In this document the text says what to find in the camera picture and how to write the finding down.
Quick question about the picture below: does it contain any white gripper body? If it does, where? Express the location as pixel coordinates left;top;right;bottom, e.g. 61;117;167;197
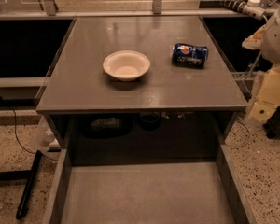
248;64;280;123

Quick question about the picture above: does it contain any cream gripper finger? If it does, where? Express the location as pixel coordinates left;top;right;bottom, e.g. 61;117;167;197
242;26;265;50

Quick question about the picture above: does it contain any blue pepsi can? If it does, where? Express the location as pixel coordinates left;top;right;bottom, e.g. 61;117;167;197
172;43;208;68

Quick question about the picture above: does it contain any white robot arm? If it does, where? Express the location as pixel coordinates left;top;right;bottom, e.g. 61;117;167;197
242;7;280;123

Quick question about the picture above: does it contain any grey drawer cabinet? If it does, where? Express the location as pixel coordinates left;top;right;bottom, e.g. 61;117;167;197
37;16;246;166

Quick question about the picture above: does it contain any open grey top drawer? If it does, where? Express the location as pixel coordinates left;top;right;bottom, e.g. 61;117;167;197
42;146;257;224

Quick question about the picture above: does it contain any white bowl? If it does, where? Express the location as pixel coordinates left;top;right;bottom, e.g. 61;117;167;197
103;50;150;81

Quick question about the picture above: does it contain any black metal stand leg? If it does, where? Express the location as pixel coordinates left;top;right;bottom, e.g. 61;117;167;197
0;150;43;220

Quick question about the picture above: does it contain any black white coiled hose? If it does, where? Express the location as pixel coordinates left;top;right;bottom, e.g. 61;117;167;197
212;0;267;21

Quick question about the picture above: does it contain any black thin cable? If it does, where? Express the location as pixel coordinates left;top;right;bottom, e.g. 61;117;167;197
8;105;38;156

